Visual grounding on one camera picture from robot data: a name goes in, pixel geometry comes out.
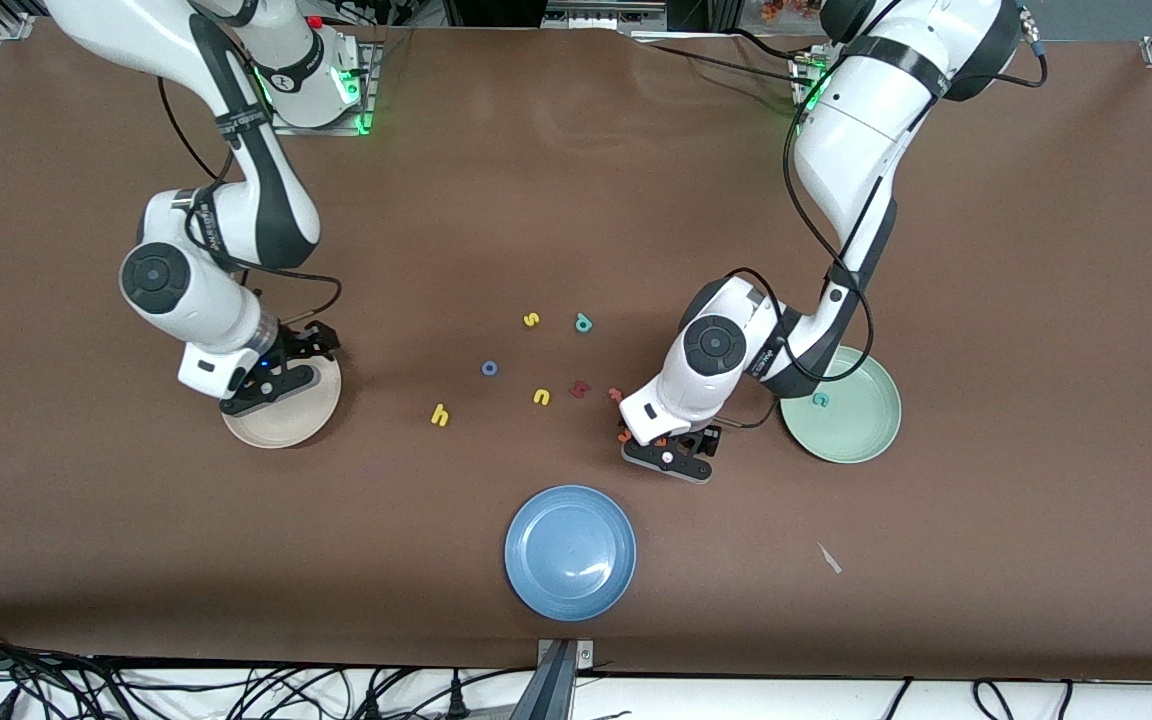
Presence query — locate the green round plate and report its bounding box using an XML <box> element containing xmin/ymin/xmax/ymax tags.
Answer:
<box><xmin>779</xmin><ymin>345</ymin><xmax>903</xmax><ymax>464</ymax></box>

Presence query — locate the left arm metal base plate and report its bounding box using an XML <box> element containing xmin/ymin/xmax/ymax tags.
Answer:
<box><xmin>791</xmin><ymin>50</ymin><xmax>829</xmax><ymax>113</ymax></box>

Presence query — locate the long black right arm cable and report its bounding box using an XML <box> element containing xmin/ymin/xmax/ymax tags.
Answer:
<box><xmin>156</xmin><ymin>75</ymin><xmax>239</xmax><ymax>189</ymax></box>

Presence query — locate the black cable on table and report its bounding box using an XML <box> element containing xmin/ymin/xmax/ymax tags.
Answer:
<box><xmin>724</xmin><ymin>28</ymin><xmax>809</xmax><ymax>65</ymax></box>
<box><xmin>636</xmin><ymin>40</ymin><xmax>807</xmax><ymax>87</ymax></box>

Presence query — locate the black mount pole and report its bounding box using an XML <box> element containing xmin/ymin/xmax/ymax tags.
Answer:
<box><xmin>511</xmin><ymin>640</ymin><xmax>577</xmax><ymax>720</ymax></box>

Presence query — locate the blue round plate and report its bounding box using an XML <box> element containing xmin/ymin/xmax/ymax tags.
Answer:
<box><xmin>504</xmin><ymin>485</ymin><xmax>637</xmax><ymax>622</ymax></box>

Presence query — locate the metal mount bracket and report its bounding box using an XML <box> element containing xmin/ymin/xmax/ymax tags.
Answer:
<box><xmin>537</xmin><ymin>638</ymin><xmax>595</xmax><ymax>671</ymax></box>

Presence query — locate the grey metal box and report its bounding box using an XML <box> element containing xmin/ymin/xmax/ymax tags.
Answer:
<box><xmin>519</xmin><ymin>0</ymin><xmax>667</xmax><ymax>30</ymax></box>

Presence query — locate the beige round plate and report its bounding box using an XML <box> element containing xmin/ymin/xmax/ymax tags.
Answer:
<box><xmin>221</xmin><ymin>348</ymin><xmax>343</xmax><ymax>449</ymax></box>

